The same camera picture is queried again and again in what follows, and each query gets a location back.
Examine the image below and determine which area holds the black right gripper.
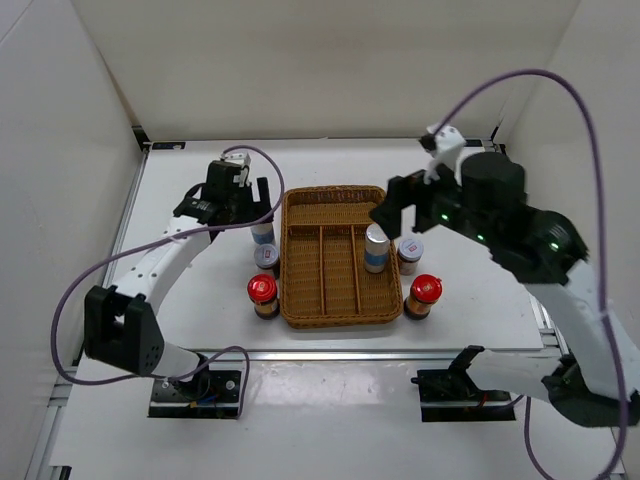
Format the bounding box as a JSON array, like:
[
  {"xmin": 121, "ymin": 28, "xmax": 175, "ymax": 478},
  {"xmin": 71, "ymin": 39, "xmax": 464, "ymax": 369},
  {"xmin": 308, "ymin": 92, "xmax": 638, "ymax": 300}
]
[{"xmin": 369, "ymin": 153, "xmax": 498, "ymax": 249}]

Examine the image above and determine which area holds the tall silver-lid spice bottle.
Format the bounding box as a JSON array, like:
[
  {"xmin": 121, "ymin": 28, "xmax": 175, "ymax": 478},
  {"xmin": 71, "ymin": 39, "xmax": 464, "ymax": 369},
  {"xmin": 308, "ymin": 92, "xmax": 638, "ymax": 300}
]
[{"xmin": 250, "ymin": 222, "xmax": 275, "ymax": 245}]

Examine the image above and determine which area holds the short white-lid spice jar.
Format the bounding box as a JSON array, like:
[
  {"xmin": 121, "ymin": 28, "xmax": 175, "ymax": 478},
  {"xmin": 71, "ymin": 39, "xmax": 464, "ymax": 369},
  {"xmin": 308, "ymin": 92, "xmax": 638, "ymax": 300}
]
[{"xmin": 254, "ymin": 243, "xmax": 280, "ymax": 279}]

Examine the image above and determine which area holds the red-lid chili sauce jar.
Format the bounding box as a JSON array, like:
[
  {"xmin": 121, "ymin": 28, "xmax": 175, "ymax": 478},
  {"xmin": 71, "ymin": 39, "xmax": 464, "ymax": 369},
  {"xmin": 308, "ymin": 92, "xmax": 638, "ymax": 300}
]
[{"xmin": 247, "ymin": 274, "xmax": 280, "ymax": 320}]

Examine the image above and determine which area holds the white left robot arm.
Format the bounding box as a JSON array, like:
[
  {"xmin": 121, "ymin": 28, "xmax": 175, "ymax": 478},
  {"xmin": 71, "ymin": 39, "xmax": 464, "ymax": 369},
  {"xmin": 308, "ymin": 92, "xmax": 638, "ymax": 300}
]
[{"xmin": 84, "ymin": 151, "xmax": 272, "ymax": 400}]

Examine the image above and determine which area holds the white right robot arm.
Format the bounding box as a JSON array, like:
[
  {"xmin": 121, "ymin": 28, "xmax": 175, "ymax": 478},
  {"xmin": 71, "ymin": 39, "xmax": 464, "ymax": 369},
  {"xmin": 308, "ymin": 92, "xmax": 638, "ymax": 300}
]
[{"xmin": 370, "ymin": 152, "xmax": 639, "ymax": 428}]

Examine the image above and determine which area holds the brown wicker divided basket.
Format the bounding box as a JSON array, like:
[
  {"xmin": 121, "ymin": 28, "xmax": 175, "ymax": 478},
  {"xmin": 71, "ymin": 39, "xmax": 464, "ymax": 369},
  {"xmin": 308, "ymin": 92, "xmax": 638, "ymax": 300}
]
[{"xmin": 280, "ymin": 185, "xmax": 404, "ymax": 329}]

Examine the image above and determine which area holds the black label strip left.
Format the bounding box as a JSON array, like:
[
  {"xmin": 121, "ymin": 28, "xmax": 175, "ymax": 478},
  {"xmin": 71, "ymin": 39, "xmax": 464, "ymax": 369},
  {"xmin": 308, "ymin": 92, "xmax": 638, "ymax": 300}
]
[{"xmin": 151, "ymin": 142, "xmax": 186, "ymax": 151}]

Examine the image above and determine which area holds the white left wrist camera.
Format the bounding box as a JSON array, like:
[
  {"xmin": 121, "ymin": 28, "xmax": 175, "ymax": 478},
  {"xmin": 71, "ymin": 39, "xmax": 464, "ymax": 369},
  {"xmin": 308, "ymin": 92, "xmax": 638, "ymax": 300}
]
[{"xmin": 220, "ymin": 151, "xmax": 251, "ymax": 187}]

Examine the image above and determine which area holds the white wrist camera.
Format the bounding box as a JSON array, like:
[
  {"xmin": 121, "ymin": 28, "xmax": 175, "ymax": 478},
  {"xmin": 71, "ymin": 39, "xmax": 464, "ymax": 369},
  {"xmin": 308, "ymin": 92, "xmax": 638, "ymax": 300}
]
[
  {"xmin": 220, "ymin": 151, "xmax": 251, "ymax": 187},
  {"xmin": 418, "ymin": 124, "xmax": 466, "ymax": 184}
]

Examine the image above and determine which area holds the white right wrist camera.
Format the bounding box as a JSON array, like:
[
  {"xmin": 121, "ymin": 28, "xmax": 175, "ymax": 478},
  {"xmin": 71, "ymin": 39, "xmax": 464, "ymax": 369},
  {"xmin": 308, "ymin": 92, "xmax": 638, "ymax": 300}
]
[{"xmin": 418, "ymin": 124, "xmax": 466, "ymax": 184}]

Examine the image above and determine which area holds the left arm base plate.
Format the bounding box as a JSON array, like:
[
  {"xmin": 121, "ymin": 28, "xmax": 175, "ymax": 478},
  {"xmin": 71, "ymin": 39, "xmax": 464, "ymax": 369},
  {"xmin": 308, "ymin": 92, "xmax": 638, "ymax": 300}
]
[{"xmin": 147, "ymin": 368, "xmax": 244, "ymax": 420}]

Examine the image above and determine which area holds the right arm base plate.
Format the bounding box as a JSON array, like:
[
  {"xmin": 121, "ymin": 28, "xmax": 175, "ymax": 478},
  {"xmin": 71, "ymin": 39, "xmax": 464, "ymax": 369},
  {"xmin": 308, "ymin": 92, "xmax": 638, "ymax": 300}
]
[{"xmin": 411, "ymin": 369, "xmax": 516, "ymax": 423}]

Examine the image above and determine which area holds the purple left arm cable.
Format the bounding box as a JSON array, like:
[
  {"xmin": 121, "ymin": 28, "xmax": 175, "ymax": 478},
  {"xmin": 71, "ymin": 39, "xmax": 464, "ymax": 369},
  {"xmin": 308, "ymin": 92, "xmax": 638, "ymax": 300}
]
[{"xmin": 50, "ymin": 144, "xmax": 288, "ymax": 420}]

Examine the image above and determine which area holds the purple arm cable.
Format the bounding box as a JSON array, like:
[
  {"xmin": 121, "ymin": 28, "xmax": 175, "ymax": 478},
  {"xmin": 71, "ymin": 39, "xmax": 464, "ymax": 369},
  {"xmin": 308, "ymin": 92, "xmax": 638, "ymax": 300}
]
[
  {"xmin": 50, "ymin": 144, "xmax": 288, "ymax": 420},
  {"xmin": 434, "ymin": 68, "xmax": 629, "ymax": 480}
]

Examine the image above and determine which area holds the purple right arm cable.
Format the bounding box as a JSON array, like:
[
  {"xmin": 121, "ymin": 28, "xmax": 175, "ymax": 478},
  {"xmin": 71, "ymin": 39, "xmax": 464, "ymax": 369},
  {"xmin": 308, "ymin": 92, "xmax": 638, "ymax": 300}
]
[{"xmin": 434, "ymin": 68, "xmax": 629, "ymax": 480}]

